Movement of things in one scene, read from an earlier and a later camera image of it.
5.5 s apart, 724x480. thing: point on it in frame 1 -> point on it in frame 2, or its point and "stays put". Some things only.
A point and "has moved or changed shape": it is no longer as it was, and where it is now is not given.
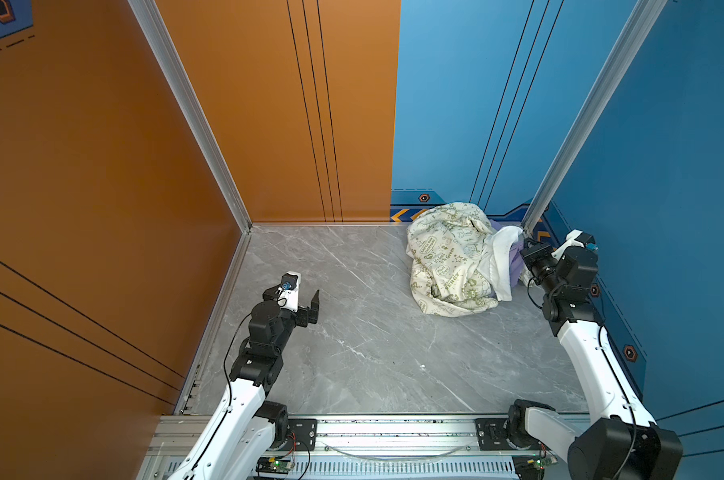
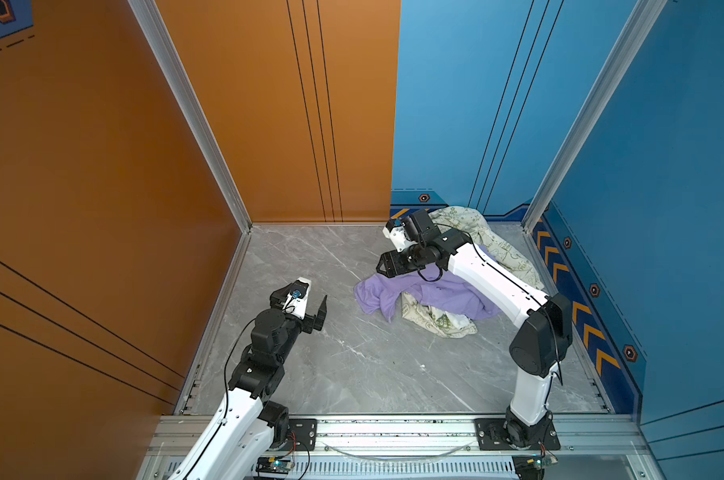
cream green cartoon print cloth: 444,243 has moved or changed shape
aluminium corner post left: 176,71 stays put
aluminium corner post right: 592,110 stays put
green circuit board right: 532,467 stays put
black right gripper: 544,250 -> 390,264
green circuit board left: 274,464 stays put
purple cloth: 515,254 -> 435,287
